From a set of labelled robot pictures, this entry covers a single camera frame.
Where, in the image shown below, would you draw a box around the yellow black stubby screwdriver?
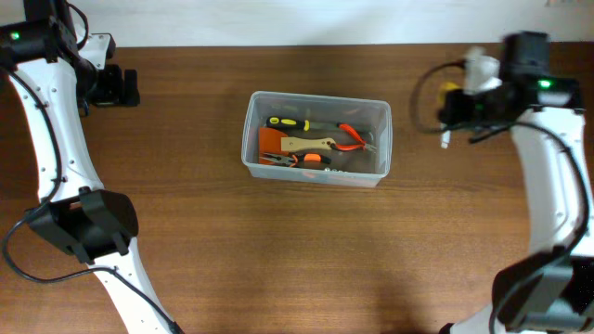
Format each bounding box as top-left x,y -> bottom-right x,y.
438,82 -> 462,148

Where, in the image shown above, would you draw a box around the red diagonal cutters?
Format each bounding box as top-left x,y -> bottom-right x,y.
330,122 -> 377,152

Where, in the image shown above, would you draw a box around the clear plastic container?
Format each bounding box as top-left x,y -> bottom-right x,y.
241,91 -> 393,187

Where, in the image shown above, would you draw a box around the metal file yellow black handle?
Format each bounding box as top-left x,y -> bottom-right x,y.
265,116 -> 343,132

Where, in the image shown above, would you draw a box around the orange scraper wooden handle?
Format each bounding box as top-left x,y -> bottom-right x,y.
258,127 -> 335,165

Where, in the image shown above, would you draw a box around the orange socket bit rail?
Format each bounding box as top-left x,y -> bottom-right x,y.
302,167 -> 349,179

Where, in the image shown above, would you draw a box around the orange black needle-nose pliers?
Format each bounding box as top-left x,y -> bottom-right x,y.
259,153 -> 331,168

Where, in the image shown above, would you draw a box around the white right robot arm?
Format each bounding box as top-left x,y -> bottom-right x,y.
439,32 -> 593,333

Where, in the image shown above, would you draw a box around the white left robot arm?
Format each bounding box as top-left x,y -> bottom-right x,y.
1,0 -> 180,333

